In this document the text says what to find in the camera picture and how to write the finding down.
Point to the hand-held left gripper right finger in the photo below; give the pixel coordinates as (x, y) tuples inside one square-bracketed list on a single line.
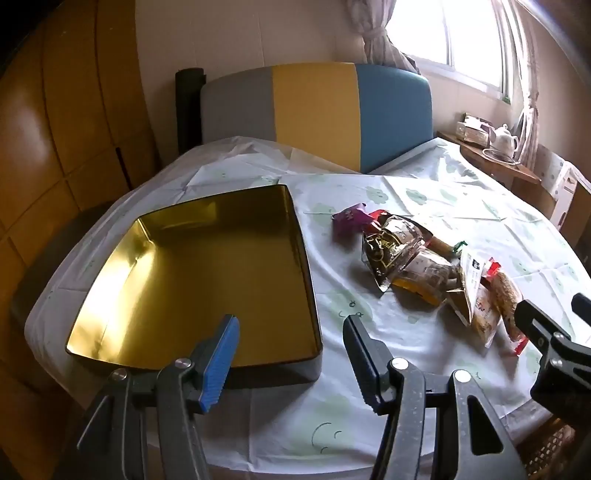
[(364, 369)]

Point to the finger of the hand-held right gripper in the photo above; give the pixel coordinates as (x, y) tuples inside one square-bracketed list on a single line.
[(549, 341), (582, 305)]

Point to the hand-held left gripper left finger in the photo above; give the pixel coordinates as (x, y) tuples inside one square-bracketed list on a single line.
[(221, 364)]

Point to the gold tin box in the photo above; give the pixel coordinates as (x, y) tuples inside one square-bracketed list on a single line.
[(198, 267)]

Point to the white snack packet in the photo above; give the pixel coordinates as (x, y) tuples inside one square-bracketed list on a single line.
[(473, 272)]

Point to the clear biscuit packet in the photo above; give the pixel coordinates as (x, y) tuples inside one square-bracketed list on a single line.
[(425, 277)]

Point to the dark gold-printed snack bag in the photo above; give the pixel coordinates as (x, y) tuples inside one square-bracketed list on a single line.
[(392, 244)]

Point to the purple jelly cup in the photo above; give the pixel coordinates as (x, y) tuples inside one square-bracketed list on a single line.
[(348, 218)]

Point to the brown dotted cushion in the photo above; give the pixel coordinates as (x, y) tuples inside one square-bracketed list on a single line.
[(549, 447)]

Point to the white cardboard box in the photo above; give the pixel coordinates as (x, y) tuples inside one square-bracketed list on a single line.
[(558, 184)]

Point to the wooden side table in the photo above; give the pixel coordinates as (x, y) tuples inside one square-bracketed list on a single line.
[(508, 177)]

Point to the round glass tray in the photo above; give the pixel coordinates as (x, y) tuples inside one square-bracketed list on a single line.
[(494, 158)]

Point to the cloud-print tablecloth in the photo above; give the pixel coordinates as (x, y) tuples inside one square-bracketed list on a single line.
[(415, 194)]

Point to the white teapot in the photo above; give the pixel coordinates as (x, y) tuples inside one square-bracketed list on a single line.
[(503, 141)]

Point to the patterned curtain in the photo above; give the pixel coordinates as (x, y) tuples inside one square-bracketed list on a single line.
[(528, 120), (378, 41)]

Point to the tissue box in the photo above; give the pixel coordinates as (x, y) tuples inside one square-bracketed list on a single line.
[(471, 134)]

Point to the grey yellow blue headboard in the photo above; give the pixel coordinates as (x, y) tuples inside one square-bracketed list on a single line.
[(314, 110)]

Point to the window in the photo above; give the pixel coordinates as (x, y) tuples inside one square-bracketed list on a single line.
[(461, 37)]

